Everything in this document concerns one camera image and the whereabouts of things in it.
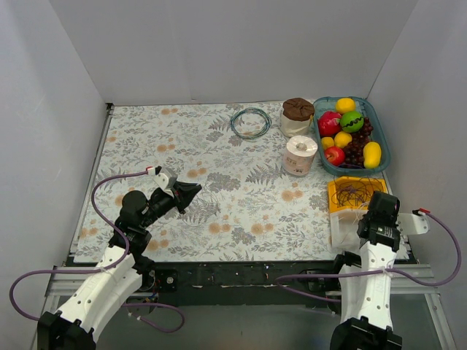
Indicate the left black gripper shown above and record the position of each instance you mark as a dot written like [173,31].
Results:
[178,197]

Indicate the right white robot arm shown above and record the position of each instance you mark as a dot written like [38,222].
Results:
[366,322]

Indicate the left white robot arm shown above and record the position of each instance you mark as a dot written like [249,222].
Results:
[123,269]

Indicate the floral table mat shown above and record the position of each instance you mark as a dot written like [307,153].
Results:
[249,208]

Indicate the white toilet paper roll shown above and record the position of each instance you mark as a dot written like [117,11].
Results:
[299,155]

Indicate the brown topped white jar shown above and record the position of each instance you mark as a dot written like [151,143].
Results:
[296,117]

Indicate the small yellow lemon left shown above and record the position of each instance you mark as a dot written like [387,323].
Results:
[327,142]

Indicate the red apple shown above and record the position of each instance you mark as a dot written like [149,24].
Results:
[334,155]

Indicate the red pomegranate fruit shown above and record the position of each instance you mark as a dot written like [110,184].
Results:
[329,124]

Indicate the yellow plastic bin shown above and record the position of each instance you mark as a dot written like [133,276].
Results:
[347,192]

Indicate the teal fruit basket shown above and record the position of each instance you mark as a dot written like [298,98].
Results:
[363,106]

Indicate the white plastic bin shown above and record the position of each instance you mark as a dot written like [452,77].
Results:
[344,226]

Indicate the yellow lemon centre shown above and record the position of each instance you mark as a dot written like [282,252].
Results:
[342,139]

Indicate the dark purple grapes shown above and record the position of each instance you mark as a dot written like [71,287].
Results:
[354,150]

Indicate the yellow orange fruit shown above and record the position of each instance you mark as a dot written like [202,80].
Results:
[345,105]

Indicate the yellow mango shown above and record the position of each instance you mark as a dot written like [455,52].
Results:
[372,154]

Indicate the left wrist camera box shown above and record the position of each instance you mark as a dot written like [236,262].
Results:
[165,178]

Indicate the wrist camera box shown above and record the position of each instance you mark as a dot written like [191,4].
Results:
[413,224]
[165,178]

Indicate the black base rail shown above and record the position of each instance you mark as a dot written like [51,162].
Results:
[240,283]

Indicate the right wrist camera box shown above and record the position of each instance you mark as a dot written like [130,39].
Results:
[413,224]

